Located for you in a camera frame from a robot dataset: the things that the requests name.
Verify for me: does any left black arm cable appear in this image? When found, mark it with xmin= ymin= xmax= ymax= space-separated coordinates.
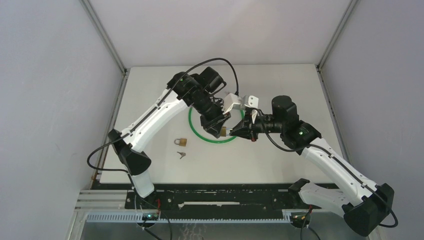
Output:
xmin=86 ymin=57 xmax=241 ymax=174

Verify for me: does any small silver key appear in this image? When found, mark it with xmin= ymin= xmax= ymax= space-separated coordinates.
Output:
xmin=177 ymin=151 xmax=187 ymax=159

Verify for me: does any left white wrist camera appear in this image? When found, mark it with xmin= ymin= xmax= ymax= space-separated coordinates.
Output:
xmin=222 ymin=93 xmax=245 ymax=114

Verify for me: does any brass padlock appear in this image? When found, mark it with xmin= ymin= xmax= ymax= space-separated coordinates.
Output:
xmin=220 ymin=126 xmax=232 ymax=137
xmin=173 ymin=138 xmax=188 ymax=147

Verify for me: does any left aluminium frame post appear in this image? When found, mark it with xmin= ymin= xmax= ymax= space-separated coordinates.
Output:
xmin=79 ymin=0 xmax=128 ymax=77

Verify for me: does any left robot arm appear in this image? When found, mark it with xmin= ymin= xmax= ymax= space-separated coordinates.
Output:
xmin=108 ymin=67 xmax=231 ymax=209

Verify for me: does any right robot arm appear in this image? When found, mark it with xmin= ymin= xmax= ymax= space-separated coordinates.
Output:
xmin=223 ymin=93 xmax=395 ymax=237

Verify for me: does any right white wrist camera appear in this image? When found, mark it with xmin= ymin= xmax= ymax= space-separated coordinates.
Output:
xmin=244 ymin=95 xmax=259 ymax=124

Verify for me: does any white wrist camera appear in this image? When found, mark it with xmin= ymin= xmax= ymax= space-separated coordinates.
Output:
xmin=244 ymin=95 xmax=259 ymax=124
xmin=222 ymin=93 xmax=245 ymax=114

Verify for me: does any white slotted cable duct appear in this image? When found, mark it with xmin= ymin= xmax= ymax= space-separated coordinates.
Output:
xmin=85 ymin=211 xmax=305 ymax=224

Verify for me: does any green cable lock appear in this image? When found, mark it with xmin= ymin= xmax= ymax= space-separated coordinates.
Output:
xmin=187 ymin=107 xmax=238 ymax=144

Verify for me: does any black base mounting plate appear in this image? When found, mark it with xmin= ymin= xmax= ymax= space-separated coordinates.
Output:
xmin=124 ymin=183 xmax=309 ymax=219

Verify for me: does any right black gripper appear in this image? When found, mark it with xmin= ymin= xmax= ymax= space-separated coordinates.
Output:
xmin=228 ymin=111 xmax=284 ymax=144

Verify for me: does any aluminium frame post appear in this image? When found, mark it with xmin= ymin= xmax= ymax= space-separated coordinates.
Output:
xmin=316 ymin=0 xmax=361 ymax=72
xmin=79 ymin=0 xmax=128 ymax=77

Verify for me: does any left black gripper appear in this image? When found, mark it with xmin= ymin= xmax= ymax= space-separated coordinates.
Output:
xmin=192 ymin=95 xmax=232 ymax=138

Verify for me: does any right aluminium frame post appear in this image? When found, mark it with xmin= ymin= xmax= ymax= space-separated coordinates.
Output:
xmin=316 ymin=0 xmax=361 ymax=72

